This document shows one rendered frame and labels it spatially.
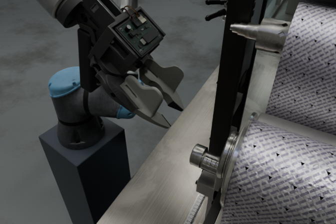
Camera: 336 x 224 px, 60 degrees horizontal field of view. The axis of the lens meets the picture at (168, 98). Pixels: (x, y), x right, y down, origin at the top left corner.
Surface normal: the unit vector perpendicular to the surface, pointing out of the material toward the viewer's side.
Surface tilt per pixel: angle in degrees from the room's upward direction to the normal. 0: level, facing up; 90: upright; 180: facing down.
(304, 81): 92
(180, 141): 0
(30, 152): 0
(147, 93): 87
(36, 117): 0
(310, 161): 14
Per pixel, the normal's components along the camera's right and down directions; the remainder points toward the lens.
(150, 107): -0.56, 0.48
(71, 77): -0.13, -0.79
